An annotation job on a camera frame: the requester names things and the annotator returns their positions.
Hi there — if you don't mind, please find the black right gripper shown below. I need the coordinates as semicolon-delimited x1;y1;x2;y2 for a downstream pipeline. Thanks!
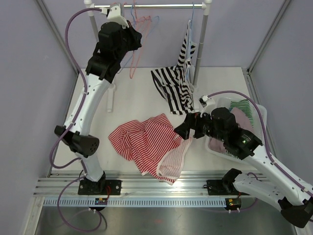
175;109;227;142

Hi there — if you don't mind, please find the pink wire hanger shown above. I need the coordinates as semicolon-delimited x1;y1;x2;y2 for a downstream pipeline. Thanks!
117;53;133;74
129;0;152;79

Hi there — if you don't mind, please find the mauve pink tank top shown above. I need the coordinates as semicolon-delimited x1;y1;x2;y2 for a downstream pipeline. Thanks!
209;107;253;154

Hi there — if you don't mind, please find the blue wire hanger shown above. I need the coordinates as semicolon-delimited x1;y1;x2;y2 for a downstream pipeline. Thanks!
184;3;195;83
126;12;160;67

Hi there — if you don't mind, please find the red striped tank top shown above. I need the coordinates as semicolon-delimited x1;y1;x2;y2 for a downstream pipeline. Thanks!
108;114;192;185

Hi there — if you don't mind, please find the black white striped tank top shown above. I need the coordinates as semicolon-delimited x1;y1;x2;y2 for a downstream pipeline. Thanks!
151;33;197;115

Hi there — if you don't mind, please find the green striped tank top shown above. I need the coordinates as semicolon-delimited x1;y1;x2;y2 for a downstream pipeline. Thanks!
229;99;254;127

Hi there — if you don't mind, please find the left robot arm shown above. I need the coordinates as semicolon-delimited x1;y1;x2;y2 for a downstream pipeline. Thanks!
54;21;142;195

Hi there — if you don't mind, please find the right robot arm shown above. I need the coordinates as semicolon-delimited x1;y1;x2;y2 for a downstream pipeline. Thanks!
174;107;313;228

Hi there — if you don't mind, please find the white metal clothes rack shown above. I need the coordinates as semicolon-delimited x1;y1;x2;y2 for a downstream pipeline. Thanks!
84;0;212;112

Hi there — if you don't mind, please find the white plastic laundry basket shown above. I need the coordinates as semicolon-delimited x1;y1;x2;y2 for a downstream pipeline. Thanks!
204;96;268;162

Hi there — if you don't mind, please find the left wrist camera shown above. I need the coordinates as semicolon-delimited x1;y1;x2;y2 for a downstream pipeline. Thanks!
100;3;129;29

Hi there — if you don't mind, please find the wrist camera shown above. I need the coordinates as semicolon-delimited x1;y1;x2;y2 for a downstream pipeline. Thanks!
199;95;216;114
100;3;129;29

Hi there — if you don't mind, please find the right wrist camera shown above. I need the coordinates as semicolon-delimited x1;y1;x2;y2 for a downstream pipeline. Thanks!
199;95;216;114

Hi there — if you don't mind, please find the white slotted cable duct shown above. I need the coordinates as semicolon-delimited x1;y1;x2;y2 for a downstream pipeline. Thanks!
44;197;226;208

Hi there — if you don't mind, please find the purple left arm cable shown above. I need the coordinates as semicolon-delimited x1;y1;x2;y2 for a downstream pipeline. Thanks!
49;7;108;232

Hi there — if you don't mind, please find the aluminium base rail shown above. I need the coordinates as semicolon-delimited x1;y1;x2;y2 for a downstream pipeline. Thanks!
33;170;227;197

